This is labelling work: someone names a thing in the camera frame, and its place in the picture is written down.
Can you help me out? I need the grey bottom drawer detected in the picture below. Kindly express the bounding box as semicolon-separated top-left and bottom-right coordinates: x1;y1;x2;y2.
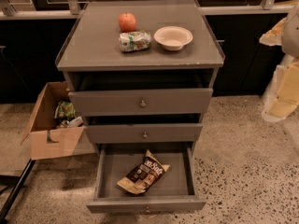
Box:
87;143;206;213

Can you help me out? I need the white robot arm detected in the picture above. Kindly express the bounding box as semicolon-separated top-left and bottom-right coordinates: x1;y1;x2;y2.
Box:
260;5;299;122

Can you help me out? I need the green snack bag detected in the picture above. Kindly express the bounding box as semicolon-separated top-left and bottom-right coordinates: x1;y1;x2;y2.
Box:
54;101;76;120

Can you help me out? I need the white packet in box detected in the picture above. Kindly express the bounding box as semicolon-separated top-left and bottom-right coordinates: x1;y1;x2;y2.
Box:
59;117;83;128

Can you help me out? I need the grey top drawer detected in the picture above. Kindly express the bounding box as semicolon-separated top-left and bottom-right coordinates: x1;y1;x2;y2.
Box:
69;88;212;117

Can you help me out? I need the grey metal railing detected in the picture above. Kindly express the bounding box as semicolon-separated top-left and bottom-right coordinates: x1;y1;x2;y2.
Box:
0;0;299;21

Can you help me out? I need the crushed green white can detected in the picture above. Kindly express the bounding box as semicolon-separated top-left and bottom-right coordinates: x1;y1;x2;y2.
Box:
119;31;151;52

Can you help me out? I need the red apple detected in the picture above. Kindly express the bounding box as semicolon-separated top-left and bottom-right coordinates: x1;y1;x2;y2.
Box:
118;12;136;33

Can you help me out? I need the open cardboard box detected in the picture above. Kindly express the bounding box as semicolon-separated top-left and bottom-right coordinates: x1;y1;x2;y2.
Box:
21;82;94;160

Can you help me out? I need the grey middle drawer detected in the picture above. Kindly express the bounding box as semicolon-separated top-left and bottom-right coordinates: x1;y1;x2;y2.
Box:
86;123;202;144

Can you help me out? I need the black metal frame leg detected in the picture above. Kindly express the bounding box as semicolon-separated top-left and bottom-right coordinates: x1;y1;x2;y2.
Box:
0;160;36;224

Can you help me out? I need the white paper bowl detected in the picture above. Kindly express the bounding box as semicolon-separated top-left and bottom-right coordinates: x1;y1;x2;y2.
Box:
154;26;193;51

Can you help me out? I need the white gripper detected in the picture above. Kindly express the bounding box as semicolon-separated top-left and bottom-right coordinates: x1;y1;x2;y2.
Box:
259;18;299;122

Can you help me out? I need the grey drawer cabinet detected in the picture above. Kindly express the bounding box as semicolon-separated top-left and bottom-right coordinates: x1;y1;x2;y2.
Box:
54;0;226;151

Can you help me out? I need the brown chip bag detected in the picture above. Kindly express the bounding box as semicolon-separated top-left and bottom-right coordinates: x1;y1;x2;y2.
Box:
117;150;170;195

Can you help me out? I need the grey drawer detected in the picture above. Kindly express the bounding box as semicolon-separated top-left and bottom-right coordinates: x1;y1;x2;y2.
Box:
87;143;206;213
69;88;212;117
86;123;202;144

